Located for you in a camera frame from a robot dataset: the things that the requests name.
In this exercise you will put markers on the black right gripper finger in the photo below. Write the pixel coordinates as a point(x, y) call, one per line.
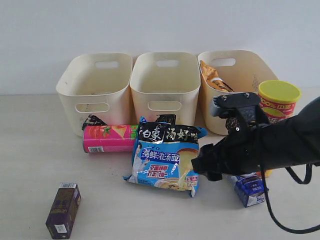
point(210, 175)
point(205, 158)

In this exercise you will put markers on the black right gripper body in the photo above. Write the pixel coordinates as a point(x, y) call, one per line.
point(241, 151)

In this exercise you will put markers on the white blue milk carton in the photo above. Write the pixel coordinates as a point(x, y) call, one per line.
point(249, 188)

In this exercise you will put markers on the blue instant noodle packet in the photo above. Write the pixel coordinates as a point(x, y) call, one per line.
point(162, 154)

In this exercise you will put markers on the orange instant noodle packet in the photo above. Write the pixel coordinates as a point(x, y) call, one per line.
point(212, 78)

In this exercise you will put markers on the pink Lays chips can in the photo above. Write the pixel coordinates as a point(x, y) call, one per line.
point(109, 138)

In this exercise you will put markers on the purple drink carton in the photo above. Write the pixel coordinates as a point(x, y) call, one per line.
point(62, 215)

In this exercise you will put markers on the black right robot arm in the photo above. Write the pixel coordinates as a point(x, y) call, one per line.
point(290, 142)

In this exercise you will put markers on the yellow Lays chips can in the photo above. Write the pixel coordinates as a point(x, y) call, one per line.
point(278, 99)

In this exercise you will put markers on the cream right plastic bin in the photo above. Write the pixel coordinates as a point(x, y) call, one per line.
point(242, 70)

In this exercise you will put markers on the cream plastic bin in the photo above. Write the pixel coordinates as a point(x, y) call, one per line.
point(97, 84)
point(242, 70)
point(166, 83)

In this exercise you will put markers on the cream middle plastic bin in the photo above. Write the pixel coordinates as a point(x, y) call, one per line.
point(166, 83)

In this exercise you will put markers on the cream left plastic bin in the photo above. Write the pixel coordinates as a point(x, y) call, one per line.
point(97, 84)

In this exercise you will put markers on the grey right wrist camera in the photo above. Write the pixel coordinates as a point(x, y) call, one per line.
point(222, 103)

